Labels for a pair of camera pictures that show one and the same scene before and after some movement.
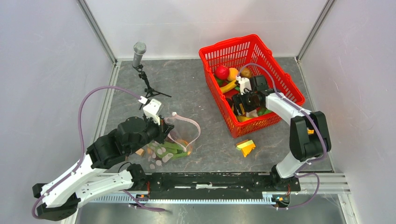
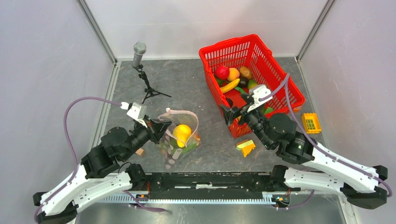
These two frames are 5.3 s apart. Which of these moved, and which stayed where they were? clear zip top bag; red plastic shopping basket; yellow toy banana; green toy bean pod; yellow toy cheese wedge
Moved: green toy bean pod; clear zip top bag
Stayed: yellow toy cheese wedge; red plastic shopping basket; yellow toy banana
